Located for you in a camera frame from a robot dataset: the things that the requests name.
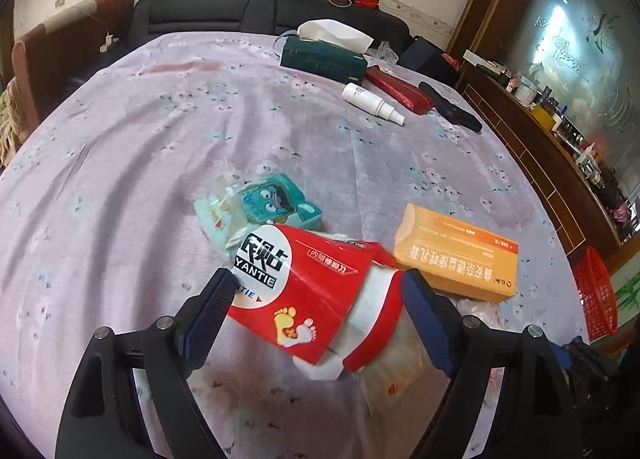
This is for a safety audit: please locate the pink cloth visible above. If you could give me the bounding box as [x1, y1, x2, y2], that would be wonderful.
[612, 201, 638, 230]

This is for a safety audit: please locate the black toy gun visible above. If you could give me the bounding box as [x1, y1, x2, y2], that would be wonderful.
[417, 81, 483, 134]

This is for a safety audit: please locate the navy box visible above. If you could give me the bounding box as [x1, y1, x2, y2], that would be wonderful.
[397, 36, 463, 84]

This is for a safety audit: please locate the clear plastic bag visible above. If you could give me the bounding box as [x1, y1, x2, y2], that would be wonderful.
[357, 299, 501, 415]

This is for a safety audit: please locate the white spray bottle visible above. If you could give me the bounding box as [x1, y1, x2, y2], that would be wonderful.
[342, 83, 406, 126]

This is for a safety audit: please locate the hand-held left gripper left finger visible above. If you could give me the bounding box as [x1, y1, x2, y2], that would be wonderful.
[54, 266, 238, 459]

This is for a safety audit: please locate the bamboo print panel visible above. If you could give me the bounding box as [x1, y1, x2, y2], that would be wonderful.
[607, 259, 640, 335]

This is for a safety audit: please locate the frosted glass panel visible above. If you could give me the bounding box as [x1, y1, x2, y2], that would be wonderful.
[492, 0, 640, 190]

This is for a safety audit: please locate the yellow container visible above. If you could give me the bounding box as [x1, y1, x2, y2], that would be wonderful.
[530, 104, 557, 132]

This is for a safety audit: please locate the dark green tissue box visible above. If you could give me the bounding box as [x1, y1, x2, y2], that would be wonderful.
[274, 19, 375, 82]

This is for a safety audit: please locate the red pouch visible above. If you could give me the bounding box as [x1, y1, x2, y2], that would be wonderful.
[364, 65, 437, 116]

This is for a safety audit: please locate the white jar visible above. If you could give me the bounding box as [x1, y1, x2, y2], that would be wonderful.
[515, 76, 538, 102]

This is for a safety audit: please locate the brown chair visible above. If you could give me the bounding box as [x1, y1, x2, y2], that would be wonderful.
[11, 0, 136, 110]

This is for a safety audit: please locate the black bag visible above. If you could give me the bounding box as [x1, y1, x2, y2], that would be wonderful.
[597, 166, 631, 214]

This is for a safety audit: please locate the teal cartoon tissue packet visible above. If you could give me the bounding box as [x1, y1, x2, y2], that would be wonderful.
[240, 174, 323, 232]

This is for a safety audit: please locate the flat white box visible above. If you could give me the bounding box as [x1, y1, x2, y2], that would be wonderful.
[462, 50, 506, 72]

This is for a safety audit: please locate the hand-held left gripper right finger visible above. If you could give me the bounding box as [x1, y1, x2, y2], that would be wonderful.
[400, 268, 588, 459]

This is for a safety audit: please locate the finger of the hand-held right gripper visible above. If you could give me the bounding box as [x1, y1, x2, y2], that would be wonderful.
[550, 334, 626, 390]

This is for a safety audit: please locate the orange cardboard box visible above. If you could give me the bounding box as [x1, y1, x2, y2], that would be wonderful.
[392, 203, 519, 302]

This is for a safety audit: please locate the wooden cabinet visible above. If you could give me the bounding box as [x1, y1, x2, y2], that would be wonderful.
[445, 51, 640, 260]

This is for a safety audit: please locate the clear wrapper pale green print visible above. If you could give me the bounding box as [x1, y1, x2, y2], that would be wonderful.
[194, 178, 261, 252]

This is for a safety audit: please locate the black sofa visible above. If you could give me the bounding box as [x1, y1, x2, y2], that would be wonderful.
[120, 0, 413, 54]

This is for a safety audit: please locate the red plastic basket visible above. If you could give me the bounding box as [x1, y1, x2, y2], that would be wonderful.
[571, 245, 619, 340]

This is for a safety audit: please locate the red foot print packet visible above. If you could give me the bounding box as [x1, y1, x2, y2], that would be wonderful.
[222, 224, 416, 380]

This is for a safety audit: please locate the tasselled cloth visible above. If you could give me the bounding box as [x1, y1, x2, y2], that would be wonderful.
[0, 79, 26, 170]

